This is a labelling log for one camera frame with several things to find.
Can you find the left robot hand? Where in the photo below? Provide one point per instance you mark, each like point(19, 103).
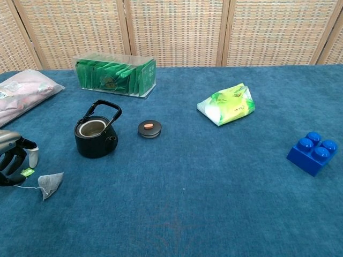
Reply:
point(9, 142)

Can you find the pyramid tea bag with tag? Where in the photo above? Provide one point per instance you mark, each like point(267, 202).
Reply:
point(50, 183)

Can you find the plastic bag of pink packets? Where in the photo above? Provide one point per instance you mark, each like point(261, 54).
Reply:
point(24, 93)

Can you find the black cast iron teapot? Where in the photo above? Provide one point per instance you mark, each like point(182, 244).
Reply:
point(93, 147)

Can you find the black teapot lid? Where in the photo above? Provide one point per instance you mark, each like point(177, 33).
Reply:
point(149, 131)

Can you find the clear box of green packets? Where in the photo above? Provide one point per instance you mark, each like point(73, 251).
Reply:
point(112, 76)

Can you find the blue table cloth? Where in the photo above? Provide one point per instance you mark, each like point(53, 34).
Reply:
point(187, 187)

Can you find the woven wooden folding screen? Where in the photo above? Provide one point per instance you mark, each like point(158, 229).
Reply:
point(174, 32)

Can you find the green yellow tissue pack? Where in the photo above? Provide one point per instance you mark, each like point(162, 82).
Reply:
point(230, 107)

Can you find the blue toy building block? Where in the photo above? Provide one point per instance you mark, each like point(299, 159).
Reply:
point(308, 160)

